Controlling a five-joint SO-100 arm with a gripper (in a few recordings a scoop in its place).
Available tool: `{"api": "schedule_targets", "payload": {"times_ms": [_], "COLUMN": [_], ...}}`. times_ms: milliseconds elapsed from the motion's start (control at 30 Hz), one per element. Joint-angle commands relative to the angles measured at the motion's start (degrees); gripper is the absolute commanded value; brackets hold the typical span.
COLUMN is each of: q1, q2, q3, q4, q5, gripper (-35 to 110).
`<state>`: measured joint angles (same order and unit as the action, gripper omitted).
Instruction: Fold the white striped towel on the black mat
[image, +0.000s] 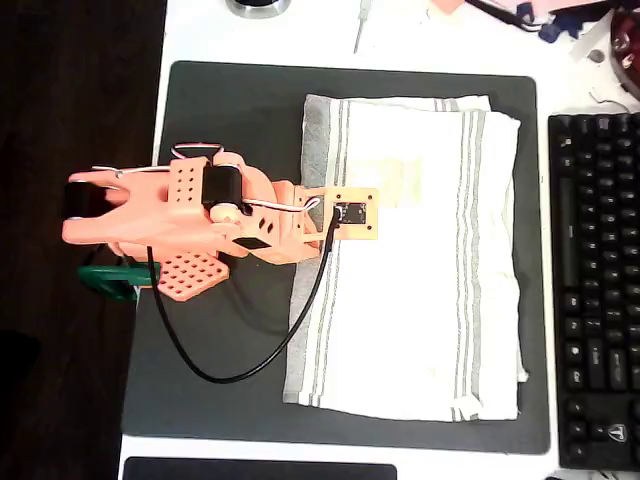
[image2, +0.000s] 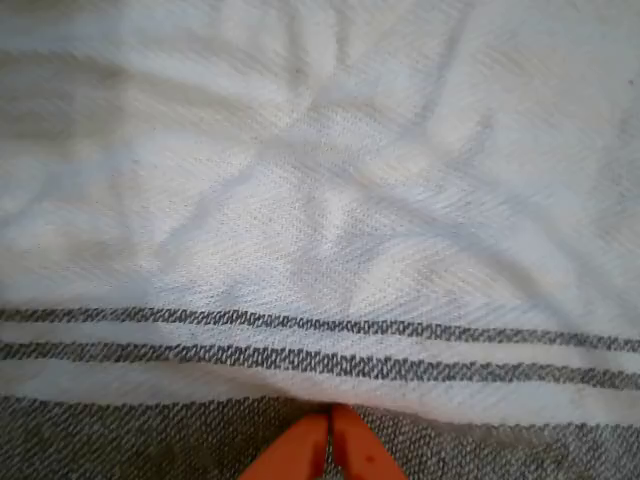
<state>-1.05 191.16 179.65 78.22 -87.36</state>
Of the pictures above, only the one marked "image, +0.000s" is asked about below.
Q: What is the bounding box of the white-handled screwdriver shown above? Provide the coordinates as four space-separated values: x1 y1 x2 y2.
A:
352 0 374 55

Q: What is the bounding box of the round metal cup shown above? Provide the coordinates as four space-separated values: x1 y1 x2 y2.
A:
224 0 292 20

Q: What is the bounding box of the blue plastic object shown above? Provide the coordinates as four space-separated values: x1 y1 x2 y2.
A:
538 12 584 45

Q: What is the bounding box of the black keyboard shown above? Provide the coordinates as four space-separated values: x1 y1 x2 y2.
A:
547 112 640 471

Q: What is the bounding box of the dark red bowl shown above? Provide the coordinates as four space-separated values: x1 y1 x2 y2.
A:
608 7 640 96

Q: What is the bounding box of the white striped towel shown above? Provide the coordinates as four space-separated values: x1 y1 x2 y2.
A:
282 93 530 424

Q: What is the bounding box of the dark grey desk mat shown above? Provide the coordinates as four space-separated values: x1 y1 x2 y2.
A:
119 59 551 456

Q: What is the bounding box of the white red servo wire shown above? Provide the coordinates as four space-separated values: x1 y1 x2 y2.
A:
92 142 326 217

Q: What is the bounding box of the black flat pad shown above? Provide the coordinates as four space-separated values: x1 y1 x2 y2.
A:
122 455 399 480

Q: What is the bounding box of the green table clamp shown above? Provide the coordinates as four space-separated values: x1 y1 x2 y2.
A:
77 260 162 304

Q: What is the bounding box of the black pen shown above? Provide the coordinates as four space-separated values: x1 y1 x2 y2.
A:
464 0 544 32

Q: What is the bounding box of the orange camera mount plate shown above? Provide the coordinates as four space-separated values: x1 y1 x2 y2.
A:
298 186 380 242

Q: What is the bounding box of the orange perforated base plate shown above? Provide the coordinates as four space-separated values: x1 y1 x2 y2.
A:
155 249 232 304

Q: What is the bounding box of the black camera cable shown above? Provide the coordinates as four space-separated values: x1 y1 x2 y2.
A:
146 202 346 384

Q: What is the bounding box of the pink paper sheet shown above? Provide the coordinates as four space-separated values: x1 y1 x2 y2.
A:
492 0 616 14

